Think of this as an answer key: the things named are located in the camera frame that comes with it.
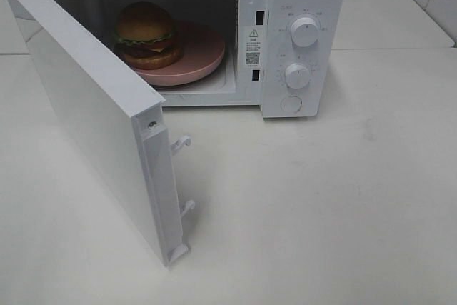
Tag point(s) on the lower white timer knob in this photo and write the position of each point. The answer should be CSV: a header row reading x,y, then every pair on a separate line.
x,y
297,76

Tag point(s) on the pink plate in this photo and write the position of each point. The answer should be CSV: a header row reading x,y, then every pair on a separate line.
x,y
203,51

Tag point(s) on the white microwave oven body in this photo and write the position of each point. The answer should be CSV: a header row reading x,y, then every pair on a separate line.
x,y
258,43

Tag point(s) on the upper white power knob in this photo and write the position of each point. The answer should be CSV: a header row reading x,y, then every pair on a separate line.
x,y
304,30

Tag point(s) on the round white door button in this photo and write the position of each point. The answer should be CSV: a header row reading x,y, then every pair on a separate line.
x,y
291,104

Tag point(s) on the white microwave door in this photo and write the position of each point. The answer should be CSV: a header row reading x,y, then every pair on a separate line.
x,y
115,118

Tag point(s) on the burger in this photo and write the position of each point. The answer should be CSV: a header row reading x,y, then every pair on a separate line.
x,y
146,37

